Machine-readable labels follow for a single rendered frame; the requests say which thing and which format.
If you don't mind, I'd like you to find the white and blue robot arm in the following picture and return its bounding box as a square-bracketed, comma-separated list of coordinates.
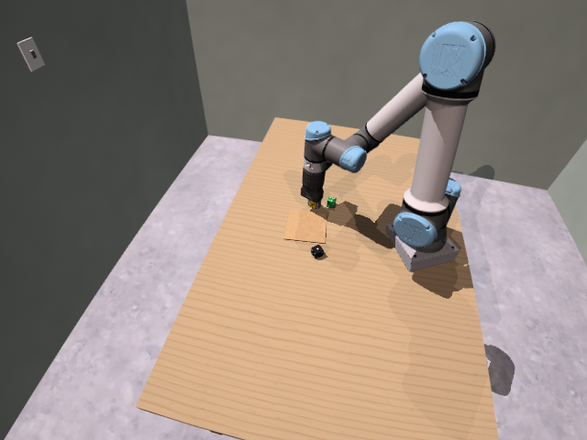
[304, 20, 496, 253]

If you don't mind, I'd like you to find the black die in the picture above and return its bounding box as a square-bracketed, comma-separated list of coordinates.
[311, 245, 324, 259]

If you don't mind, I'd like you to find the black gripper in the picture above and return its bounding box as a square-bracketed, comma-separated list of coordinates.
[301, 157, 333, 209]

